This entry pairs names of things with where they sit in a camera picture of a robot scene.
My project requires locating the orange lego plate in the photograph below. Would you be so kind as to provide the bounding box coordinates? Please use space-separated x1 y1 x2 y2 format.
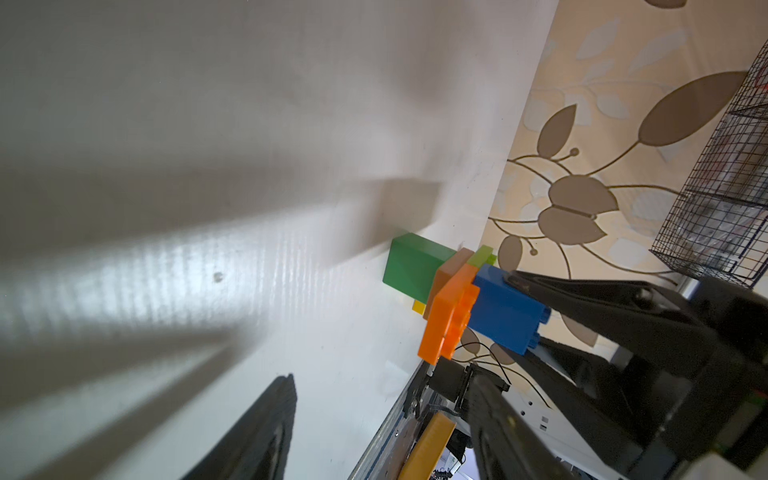
418 264 480 365

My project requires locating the lime green lego plate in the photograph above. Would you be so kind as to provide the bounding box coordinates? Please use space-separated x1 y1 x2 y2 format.
467 245 496 269

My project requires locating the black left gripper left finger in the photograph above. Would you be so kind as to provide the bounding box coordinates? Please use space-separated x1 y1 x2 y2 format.
184 374 297 479

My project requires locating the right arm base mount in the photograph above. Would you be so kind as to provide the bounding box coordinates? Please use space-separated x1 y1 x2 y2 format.
401 359 511 421

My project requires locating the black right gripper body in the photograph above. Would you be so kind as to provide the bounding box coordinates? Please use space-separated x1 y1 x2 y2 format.
624 278 767 479

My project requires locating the blue lego brick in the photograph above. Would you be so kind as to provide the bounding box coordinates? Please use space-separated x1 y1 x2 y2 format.
469 265 551 355

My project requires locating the green lego cube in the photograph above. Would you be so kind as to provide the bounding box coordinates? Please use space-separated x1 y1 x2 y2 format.
383 233 456 303

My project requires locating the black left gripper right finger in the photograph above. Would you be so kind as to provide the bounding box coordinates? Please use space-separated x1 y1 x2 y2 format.
466 375 574 480

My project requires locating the yellow lego brick right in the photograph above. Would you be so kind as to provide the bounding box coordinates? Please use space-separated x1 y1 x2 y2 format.
412 300 426 315

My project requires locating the side wall wire basket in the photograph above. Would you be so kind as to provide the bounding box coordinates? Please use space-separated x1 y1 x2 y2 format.
650 48 767 288

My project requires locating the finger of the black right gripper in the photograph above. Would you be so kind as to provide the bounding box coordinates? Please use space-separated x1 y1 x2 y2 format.
505 270 718 354
506 338 647 474

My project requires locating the brown orange lego stack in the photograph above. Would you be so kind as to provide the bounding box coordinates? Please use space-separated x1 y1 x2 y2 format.
423 248 475 320

